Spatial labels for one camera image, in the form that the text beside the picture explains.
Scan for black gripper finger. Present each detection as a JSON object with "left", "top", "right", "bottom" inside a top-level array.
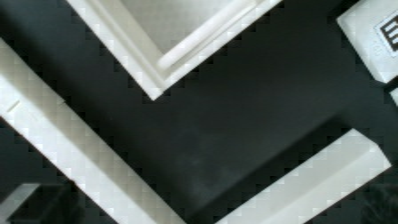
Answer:
[{"left": 0, "top": 183, "right": 39, "bottom": 220}]

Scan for white cabinet door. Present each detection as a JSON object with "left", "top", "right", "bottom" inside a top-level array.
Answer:
[{"left": 337, "top": 0, "right": 398, "bottom": 83}]

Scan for white cabinet body box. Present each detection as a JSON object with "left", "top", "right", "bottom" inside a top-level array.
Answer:
[{"left": 65, "top": 0, "right": 282, "bottom": 98}]

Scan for white U-shaped obstacle wall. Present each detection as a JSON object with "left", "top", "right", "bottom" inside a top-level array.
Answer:
[{"left": 0, "top": 39, "right": 390, "bottom": 224}]

